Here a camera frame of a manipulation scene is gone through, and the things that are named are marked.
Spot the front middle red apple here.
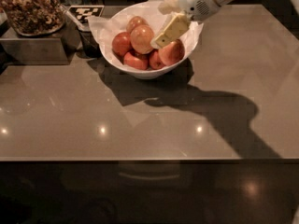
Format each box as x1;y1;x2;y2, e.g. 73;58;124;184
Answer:
149;49;164;70

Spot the white paper bowl liner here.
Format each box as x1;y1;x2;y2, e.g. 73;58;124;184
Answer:
88;0;203;65

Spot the white ceramic bowl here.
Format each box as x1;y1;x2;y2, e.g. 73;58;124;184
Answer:
96;1;203;79

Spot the back red apple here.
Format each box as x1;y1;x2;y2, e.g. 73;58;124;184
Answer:
126;16;148;33

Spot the metal box stand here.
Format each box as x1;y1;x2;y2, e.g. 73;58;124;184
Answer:
0;21;80;65

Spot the red apple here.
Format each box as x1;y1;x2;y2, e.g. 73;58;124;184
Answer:
149;49;164;70
126;16;148;33
123;50;149;70
112;32;132;57

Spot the front left red apple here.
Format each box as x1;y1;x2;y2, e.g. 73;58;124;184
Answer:
123;50;149;70

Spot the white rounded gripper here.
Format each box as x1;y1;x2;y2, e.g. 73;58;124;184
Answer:
150;0;221;49

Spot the large apple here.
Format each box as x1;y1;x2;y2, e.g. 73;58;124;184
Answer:
158;39;185;66
131;25;154;54

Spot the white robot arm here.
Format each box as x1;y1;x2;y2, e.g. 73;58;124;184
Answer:
150;0;299;49

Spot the black white marker card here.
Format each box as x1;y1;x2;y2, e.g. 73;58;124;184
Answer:
68;5;104;23

